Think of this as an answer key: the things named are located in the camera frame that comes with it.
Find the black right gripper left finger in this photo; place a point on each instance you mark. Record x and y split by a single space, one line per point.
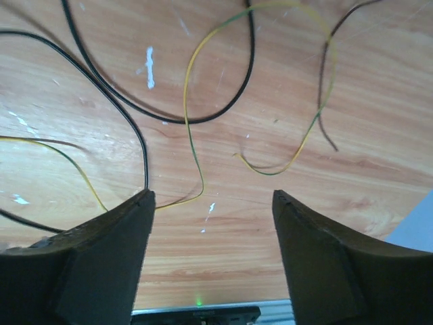
88 274

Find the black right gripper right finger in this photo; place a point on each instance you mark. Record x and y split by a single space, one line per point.
337 275

